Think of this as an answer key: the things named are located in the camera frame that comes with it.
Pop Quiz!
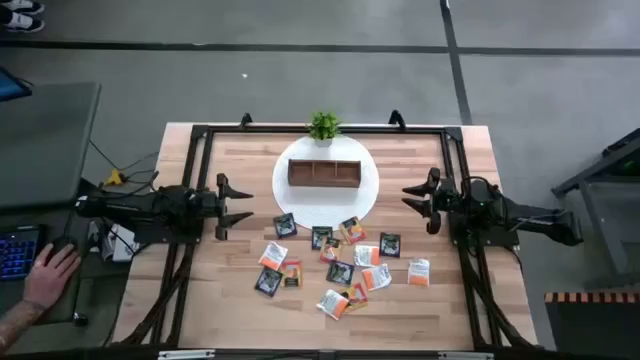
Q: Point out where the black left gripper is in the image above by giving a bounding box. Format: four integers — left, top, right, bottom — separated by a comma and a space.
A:
195, 172, 255, 242

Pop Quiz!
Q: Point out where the backlit black keyboard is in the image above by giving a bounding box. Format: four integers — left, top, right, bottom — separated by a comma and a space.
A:
0, 224, 45, 282

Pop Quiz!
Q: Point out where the small green potted plant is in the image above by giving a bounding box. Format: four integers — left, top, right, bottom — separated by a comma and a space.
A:
306, 110, 344, 148

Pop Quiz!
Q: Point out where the person's hand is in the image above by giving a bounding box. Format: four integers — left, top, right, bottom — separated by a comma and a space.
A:
22, 242, 82, 311

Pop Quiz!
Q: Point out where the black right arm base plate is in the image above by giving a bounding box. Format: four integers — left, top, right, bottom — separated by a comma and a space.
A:
448, 209, 521, 250

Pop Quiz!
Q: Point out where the grey desk top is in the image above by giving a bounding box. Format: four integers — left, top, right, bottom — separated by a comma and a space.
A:
0, 82, 102, 210

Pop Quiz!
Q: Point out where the person's forearm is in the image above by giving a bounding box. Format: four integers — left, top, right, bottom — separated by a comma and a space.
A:
0, 298, 45, 354

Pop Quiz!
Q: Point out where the person's white shoe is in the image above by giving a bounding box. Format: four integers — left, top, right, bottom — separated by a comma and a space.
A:
0, 10, 46, 34
0, 0, 46, 15

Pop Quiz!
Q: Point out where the round white woven placemat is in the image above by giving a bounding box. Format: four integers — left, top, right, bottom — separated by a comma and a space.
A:
271, 134, 380, 230

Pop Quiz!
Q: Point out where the wooden three-compartment box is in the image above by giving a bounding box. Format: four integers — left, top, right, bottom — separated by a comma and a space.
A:
287, 158, 362, 189

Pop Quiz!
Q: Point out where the white orange tea packet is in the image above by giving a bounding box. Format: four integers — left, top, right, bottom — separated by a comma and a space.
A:
315, 288, 351, 322
353, 243, 382, 268
257, 240, 290, 272
406, 257, 432, 288
360, 263, 393, 292

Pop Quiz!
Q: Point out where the black case orange striped edge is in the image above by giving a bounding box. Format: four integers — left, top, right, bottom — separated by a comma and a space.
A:
543, 291, 640, 360

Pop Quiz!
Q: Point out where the tilted computer screen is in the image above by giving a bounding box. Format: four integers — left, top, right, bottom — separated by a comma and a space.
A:
0, 67, 34, 104

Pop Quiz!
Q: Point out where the grey metal cart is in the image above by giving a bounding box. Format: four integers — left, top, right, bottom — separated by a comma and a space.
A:
551, 127, 640, 290

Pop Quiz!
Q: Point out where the yellow orange tea packet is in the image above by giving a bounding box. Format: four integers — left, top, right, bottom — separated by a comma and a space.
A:
338, 215, 368, 246
319, 236, 344, 265
342, 282, 370, 312
279, 259, 304, 289

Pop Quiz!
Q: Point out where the dark foil tea packet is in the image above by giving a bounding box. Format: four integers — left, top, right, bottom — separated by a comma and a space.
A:
325, 259, 356, 287
253, 265, 284, 299
272, 212, 299, 240
310, 225, 334, 251
378, 231, 402, 259

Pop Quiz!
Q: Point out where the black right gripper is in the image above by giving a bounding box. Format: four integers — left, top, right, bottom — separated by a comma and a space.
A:
401, 166, 460, 236

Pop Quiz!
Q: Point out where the silver metal bracket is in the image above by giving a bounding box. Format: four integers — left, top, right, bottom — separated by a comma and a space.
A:
158, 349, 216, 360
438, 351, 495, 360

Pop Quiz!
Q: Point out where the white cardboard box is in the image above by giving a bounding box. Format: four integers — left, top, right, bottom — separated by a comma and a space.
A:
102, 223, 141, 264

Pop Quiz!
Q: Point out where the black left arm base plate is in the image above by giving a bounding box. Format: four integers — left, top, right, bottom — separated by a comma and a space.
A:
132, 219, 204, 246

